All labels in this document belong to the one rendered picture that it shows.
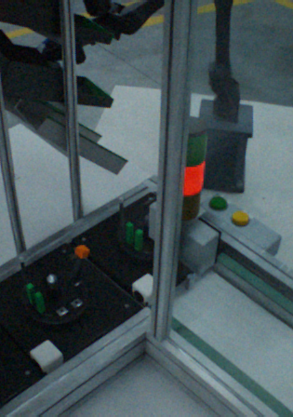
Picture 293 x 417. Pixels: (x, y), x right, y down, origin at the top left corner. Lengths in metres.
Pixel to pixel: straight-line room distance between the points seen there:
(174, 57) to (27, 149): 1.08
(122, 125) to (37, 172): 0.34
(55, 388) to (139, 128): 0.99
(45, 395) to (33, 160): 0.84
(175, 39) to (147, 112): 1.19
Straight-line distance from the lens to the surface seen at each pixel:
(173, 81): 0.69
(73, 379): 1.01
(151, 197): 1.32
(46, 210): 1.47
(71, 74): 1.11
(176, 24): 0.65
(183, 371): 1.06
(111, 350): 1.04
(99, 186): 1.53
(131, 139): 1.71
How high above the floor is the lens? 1.83
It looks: 42 degrees down
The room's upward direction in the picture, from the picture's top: 1 degrees clockwise
